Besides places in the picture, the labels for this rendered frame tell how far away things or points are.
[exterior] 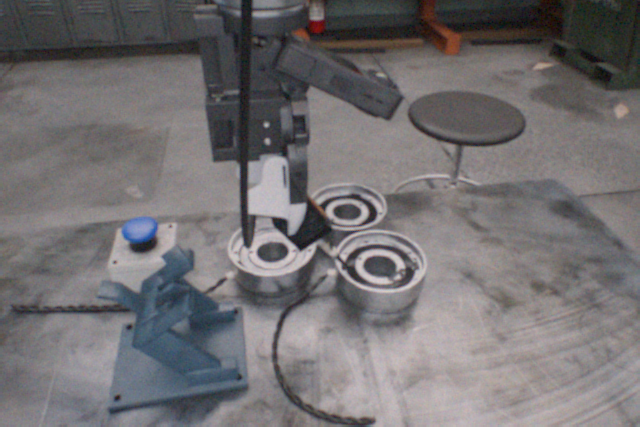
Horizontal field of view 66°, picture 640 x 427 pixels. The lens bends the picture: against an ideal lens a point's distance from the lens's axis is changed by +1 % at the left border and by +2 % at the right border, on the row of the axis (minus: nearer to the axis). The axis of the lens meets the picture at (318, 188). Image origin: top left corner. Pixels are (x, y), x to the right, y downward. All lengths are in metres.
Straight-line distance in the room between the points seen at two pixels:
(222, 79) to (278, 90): 0.05
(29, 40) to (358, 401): 3.79
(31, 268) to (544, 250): 0.65
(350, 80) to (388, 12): 4.12
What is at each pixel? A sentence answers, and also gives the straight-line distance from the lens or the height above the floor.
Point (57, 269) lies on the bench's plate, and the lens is 0.70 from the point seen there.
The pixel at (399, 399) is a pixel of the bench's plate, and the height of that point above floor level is 0.80.
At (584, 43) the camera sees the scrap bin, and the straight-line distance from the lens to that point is 3.93.
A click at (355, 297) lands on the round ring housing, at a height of 0.82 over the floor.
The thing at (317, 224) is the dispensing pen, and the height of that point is 0.92.
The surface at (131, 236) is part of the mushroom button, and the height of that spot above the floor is 0.87.
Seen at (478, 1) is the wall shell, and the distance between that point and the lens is 4.80.
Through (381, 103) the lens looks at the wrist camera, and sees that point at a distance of 0.41.
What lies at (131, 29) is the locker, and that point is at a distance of 3.89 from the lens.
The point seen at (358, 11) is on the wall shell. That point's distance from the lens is 4.44.
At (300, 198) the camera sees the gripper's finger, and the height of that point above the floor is 0.98.
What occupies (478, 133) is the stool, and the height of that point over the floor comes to 0.62.
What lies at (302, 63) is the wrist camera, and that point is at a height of 1.09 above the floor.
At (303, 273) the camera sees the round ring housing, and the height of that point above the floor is 0.83.
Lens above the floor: 1.22
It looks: 34 degrees down
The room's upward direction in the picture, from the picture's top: straight up
